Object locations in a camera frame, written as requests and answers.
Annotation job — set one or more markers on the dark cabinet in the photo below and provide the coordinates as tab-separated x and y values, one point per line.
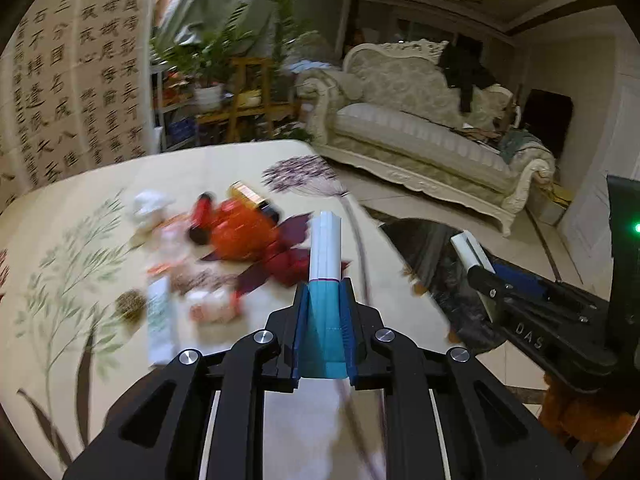
547	120

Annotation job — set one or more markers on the black jacket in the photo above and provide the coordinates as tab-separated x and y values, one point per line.
465	70

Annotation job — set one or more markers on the teal blanket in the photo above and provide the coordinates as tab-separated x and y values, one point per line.
520	145

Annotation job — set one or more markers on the grey box with yellow cloth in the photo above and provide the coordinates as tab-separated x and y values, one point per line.
557	205

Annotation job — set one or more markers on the gold bottle with black cap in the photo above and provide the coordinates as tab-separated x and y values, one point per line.
250	197

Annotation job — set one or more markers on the orange plastic bag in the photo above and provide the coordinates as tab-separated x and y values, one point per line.
240	232

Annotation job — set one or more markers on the ornate cream sofa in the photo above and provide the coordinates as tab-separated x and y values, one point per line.
400	130

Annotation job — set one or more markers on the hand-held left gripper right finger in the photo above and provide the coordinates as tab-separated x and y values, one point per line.
351	335

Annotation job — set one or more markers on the maroon plastic wrapper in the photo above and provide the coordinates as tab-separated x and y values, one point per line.
287	260

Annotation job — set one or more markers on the wooden plant stand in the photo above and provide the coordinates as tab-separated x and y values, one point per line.
250	105

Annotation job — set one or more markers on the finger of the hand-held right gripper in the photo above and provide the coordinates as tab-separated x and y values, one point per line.
520	280
487	282

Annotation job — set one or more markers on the trash bin with black bag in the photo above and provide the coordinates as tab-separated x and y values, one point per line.
435	260

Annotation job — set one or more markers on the white door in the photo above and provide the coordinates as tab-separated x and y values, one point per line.
600	150

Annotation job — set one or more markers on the metal shelf rack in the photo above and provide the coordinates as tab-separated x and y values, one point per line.
172	110

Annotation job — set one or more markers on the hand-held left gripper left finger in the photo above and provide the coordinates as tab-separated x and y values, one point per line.
303	330

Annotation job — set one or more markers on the pile of books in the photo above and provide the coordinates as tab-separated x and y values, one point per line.
475	134

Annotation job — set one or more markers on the floral printed tablecloth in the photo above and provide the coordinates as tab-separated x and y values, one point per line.
225	170

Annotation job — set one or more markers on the tall leafy potted plant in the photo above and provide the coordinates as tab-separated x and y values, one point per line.
290	25

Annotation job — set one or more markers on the white and teal carton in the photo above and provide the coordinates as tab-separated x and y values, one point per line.
325	260

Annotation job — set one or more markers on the potted plant in white pot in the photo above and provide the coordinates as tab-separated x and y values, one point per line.
207	95

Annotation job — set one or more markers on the pink snack wrapper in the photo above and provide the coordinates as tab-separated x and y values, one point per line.
212	307

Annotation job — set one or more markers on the grey-green curtain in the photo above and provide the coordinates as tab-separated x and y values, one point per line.
210	0

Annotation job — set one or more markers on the white tube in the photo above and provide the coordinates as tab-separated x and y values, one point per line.
160	320

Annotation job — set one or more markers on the calligraphy wall hanging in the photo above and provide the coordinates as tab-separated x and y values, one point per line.
75	60

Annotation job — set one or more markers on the orange and white wrapper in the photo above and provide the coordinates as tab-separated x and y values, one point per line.
172	250

